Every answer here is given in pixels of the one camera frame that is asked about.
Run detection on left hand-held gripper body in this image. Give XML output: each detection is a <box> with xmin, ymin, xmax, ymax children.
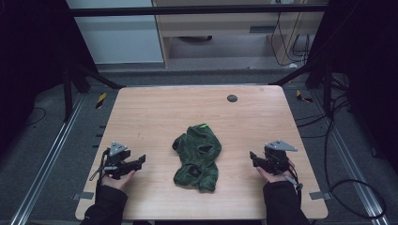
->
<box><xmin>102</xmin><ymin>141</ymin><xmax>132</xmax><ymax>180</ymax></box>

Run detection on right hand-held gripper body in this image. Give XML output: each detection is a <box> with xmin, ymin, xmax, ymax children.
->
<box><xmin>263</xmin><ymin>139</ymin><xmax>299</xmax><ymax>176</ymax></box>

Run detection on person's left hand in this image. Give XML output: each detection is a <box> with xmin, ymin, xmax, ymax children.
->
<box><xmin>100</xmin><ymin>169</ymin><xmax>137</xmax><ymax>191</ymax></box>

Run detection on person's right hand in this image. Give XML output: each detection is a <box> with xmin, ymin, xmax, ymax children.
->
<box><xmin>255</xmin><ymin>159</ymin><xmax>297</xmax><ymax>185</ymax></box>

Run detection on yellow black striped tape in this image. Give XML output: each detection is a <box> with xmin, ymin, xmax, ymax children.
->
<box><xmin>295</xmin><ymin>89</ymin><xmax>314</xmax><ymax>104</ymax></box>
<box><xmin>95</xmin><ymin>91</ymin><xmax>108</xmax><ymax>110</ymax></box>

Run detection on crumpled dark green cloth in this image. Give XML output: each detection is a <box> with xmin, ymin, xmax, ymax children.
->
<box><xmin>171</xmin><ymin>123</ymin><xmax>222</xmax><ymax>193</ymax></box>

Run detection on black metal stand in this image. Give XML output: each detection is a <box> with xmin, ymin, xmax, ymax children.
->
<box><xmin>61</xmin><ymin>61</ymin><xmax>127</xmax><ymax>124</ymax></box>
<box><xmin>269</xmin><ymin>59</ymin><xmax>349</xmax><ymax>119</ymax></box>

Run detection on white cabinet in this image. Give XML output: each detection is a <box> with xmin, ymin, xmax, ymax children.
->
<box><xmin>65</xmin><ymin>0</ymin><xmax>165</xmax><ymax>66</ymax></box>

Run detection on black curtain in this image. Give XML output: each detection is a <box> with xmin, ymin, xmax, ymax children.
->
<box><xmin>307</xmin><ymin>0</ymin><xmax>398</xmax><ymax>176</ymax></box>
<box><xmin>0</xmin><ymin>0</ymin><xmax>100</xmax><ymax>163</ymax></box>

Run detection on light wooden cabinet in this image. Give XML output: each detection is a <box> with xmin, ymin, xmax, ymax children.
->
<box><xmin>151</xmin><ymin>0</ymin><xmax>330</xmax><ymax>68</ymax></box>

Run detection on left hand-held gripper cable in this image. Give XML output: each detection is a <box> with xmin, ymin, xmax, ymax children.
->
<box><xmin>88</xmin><ymin>148</ymin><xmax>111</xmax><ymax>189</ymax></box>

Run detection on hand-held gripper cable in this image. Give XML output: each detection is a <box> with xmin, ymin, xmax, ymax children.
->
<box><xmin>282</xmin><ymin>160</ymin><xmax>304</xmax><ymax>192</ymax></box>
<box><xmin>88</xmin><ymin>148</ymin><xmax>111</xmax><ymax>189</ymax></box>

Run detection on right hand-held gripper cable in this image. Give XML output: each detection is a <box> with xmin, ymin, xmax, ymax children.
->
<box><xmin>282</xmin><ymin>160</ymin><xmax>304</xmax><ymax>192</ymax></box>

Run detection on long black floor cable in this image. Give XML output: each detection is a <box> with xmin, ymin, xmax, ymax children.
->
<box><xmin>295</xmin><ymin>92</ymin><xmax>388</xmax><ymax>220</ymax></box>

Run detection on aluminium floor rail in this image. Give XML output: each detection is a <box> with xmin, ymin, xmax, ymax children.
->
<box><xmin>8</xmin><ymin>93</ymin><xmax>86</xmax><ymax>225</ymax></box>
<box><xmin>311</xmin><ymin>89</ymin><xmax>391</xmax><ymax>225</ymax></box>

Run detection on thin black floor cable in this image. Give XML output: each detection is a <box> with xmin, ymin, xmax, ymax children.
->
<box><xmin>23</xmin><ymin>106</ymin><xmax>48</xmax><ymax>128</ymax></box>

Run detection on black hanging cabinet cables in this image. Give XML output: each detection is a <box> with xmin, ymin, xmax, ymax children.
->
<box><xmin>269</xmin><ymin>0</ymin><xmax>314</xmax><ymax>68</ymax></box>

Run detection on black horizontal frame bar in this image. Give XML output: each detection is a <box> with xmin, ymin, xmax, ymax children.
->
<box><xmin>68</xmin><ymin>4</ymin><xmax>330</xmax><ymax>19</ymax></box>

